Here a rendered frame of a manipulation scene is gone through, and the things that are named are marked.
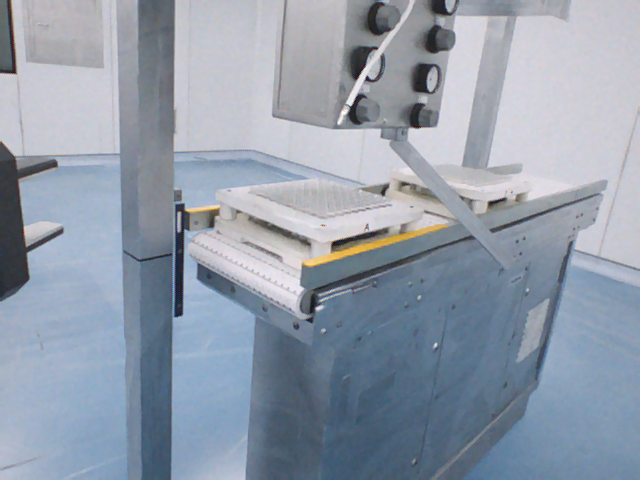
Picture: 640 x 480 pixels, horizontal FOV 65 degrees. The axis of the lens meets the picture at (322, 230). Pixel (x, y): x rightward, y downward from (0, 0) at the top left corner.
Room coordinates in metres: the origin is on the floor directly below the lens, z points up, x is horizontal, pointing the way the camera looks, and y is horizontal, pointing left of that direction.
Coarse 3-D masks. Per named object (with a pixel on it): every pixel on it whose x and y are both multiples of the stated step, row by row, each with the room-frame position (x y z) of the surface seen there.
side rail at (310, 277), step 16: (560, 192) 1.28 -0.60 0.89; (576, 192) 1.35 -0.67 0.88; (592, 192) 1.47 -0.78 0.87; (512, 208) 1.04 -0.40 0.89; (528, 208) 1.11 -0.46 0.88; (544, 208) 1.19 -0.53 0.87; (448, 224) 0.86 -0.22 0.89; (496, 224) 0.99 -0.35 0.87; (416, 240) 0.77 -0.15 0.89; (432, 240) 0.81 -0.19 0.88; (448, 240) 0.85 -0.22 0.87; (352, 256) 0.65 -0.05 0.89; (368, 256) 0.68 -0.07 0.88; (384, 256) 0.71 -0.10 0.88; (400, 256) 0.74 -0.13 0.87; (304, 272) 0.59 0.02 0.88; (320, 272) 0.60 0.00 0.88; (336, 272) 0.63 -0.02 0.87; (352, 272) 0.65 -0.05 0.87
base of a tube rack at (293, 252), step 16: (224, 224) 0.78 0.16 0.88; (240, 224) 0.77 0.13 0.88; (256, 224) 0.78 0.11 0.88; (240, 240) 0.75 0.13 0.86; (256, 240) 0.72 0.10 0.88; (272, 240) 0.70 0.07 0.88; (288, 240) 0.71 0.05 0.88; (368, 240) 0.75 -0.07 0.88; (288, 256) 0.67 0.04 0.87; (304, 256) 0.65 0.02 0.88
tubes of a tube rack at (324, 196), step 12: (276, 192) 0.78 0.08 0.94; (288, 192) 0.79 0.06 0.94; (300, 192) 0.80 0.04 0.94; (312, 192) 0.81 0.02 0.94; (324, 192) 0.81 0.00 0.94; (336, 192) 0.83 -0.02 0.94; (348, 192) 0.84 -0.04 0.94; (360, 192) 0.84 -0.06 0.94; (312, 204) 0.73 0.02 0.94; (324, 204) 0.74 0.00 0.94; (336, 204) 0.74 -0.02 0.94; (348, 204) 0.75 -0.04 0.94
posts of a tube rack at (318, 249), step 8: (224, 208) 0.78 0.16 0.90; (232, 208) 0.79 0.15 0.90; (224, 216) 0.78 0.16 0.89; (232, 216) 0.79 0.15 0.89; (400, 224) 0.81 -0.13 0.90; (408, 224) 0.80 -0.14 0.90; (416, 224) 0.80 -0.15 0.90; (400, 232) 0.81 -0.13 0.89; (408, 232) 0.80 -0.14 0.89; (312, 240) 0.65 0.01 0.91; (312, 248) 0.65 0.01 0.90; (320, 248) 0.64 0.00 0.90; (328, 248) 0.65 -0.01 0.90; (312, 256) 0.65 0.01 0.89
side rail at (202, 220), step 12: (480, 168) 1.54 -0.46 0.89; (492, 168) 1.58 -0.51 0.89; (504, 168) 1.64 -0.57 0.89; (516, 168) 1.71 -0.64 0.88; (372, 192) 1.12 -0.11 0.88; (384, 192) 1.16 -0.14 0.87; (192, 216) 0.77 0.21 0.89; (204, 216) 0.79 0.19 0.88; (192, 228) 0.77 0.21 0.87; (204, 228) 0.79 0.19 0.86
